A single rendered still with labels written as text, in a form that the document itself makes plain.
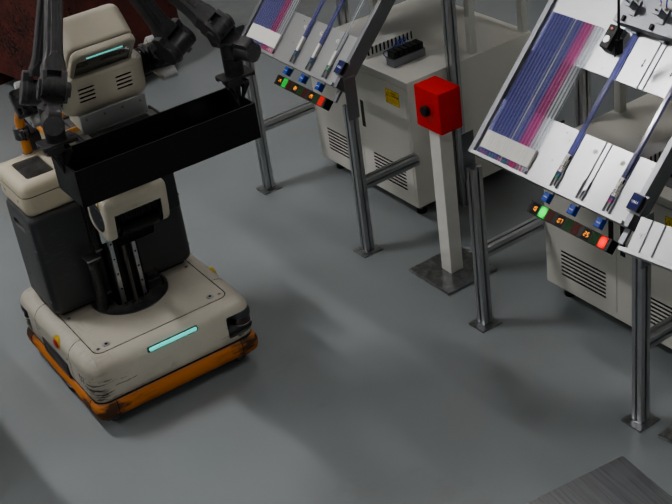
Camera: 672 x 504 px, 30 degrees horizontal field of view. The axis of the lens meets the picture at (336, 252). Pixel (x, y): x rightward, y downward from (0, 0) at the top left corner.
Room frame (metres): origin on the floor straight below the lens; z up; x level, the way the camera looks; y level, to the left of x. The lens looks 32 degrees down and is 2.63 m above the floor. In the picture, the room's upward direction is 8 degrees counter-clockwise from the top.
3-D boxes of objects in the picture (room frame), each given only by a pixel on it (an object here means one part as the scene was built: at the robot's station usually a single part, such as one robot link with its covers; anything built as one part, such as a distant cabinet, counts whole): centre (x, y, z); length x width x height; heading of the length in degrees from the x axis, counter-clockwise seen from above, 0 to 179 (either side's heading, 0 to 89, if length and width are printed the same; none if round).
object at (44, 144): (3.12, 0.71, 1.21); 0.10 x 0.07 x 0.07; 120
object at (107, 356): (3.76, 0.75, 0.16); 0.67 x 0.64 x 0.25; 30
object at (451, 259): (4.02, -0.43, 0.39); 0.24 x 0.24 x 0.78; 31
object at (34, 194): (3.84, 0.79, 0.59); 0.55 x 0.34 x 0.83; 120
